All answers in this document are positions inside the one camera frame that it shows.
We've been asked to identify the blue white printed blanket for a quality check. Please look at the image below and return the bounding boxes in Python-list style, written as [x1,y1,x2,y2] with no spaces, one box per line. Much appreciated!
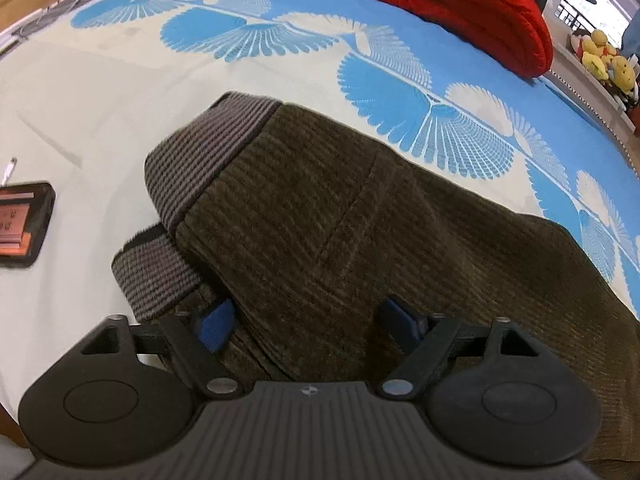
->
[0,0,640,451]

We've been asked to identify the black smartphone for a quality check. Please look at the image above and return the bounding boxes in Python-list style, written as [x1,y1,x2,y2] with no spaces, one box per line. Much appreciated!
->
[0,181,56,268]

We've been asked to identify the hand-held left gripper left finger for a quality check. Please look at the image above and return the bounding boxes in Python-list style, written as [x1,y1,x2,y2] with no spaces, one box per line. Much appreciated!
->
[65,299,245,398]

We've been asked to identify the red knitted blanket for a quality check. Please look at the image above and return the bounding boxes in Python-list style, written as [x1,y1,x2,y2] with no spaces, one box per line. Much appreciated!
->
[354,0,553,80]

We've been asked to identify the yellow plush toy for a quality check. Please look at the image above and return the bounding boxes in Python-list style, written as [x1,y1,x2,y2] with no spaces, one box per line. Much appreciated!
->
[610,56,640,98]
[582,30,618,56]
[580,52,613,81]

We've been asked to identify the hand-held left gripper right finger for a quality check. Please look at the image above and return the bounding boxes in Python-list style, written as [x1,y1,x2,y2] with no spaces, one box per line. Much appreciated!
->
[376,296,551,400]

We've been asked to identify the brown corduroy pants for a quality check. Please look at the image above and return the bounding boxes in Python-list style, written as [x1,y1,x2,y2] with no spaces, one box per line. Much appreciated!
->
[111,91,640,480]

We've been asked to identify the dark window railing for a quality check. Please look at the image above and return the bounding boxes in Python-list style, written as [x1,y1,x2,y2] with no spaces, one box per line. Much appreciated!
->
[557,1,603,32]

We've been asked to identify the yellow plush toys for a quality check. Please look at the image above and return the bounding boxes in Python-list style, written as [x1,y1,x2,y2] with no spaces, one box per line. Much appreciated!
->
[547,32,640,178]

